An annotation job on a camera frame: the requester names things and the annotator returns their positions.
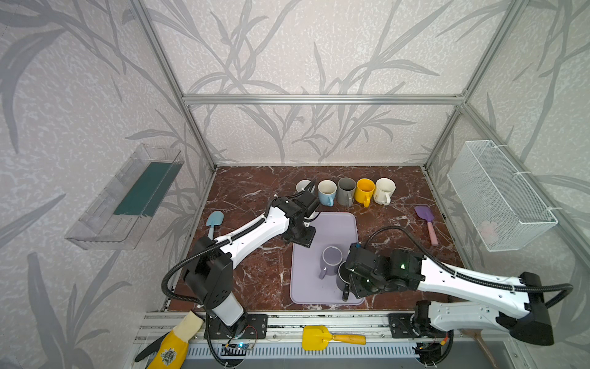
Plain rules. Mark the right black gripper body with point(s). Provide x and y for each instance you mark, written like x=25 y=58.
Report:
x=349 y=270

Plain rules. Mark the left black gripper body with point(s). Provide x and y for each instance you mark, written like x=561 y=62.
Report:
x=303 y=235

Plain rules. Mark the teal blue mug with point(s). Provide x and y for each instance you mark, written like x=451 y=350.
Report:
x=306 y=185

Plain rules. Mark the light blue mug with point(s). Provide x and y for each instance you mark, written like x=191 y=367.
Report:
x=327 y=192

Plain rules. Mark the grey ceramic mug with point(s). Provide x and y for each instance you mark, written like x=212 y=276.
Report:
x=346 y=188

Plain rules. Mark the purple ceramic mug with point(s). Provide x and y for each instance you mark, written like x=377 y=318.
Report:
x=330 y=261

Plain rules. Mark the black ceramic mug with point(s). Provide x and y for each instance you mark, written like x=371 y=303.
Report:
x=343 y=281

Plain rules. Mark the yellow ceramic mug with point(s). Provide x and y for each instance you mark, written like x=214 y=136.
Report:
x=364 y=191

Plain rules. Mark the white ceramic mug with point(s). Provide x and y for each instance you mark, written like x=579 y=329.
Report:
x=385 y=188

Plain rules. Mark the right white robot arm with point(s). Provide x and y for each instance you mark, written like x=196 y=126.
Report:
x=516 y=305

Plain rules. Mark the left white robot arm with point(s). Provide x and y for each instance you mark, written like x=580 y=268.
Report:
x=206 y=277

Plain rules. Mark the lavender plastic tray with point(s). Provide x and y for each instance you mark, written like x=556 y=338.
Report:
x=333 y=229

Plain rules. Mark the purple silicone spatula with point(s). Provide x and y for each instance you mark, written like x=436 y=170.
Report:
x=426 y=214

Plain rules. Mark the light blue toy shovel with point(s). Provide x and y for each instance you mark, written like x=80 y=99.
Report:
x=215 y=219

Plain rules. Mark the brown slotted spatula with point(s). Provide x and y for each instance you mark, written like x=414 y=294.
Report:
x=476 y=335

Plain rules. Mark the pink object in basket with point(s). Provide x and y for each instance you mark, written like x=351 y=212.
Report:
x=489 y=232

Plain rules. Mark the yellow toy shovel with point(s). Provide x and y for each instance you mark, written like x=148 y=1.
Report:
x=317 y=338

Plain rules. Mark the green sponge sheet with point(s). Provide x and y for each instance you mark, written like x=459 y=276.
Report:
x=149 y=190

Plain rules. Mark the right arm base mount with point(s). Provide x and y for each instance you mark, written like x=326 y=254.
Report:
x=401 y=325

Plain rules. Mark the white wire basket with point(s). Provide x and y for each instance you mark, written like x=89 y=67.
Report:
x=491 y=188

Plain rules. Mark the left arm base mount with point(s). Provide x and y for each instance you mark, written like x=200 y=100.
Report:
x=251 y=326

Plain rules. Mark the aluminium cage frame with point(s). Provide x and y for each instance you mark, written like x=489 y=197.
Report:
x=395 y=89

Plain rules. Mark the clear plastic wall shelf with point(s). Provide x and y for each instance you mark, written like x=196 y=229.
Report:
x=98 y=228

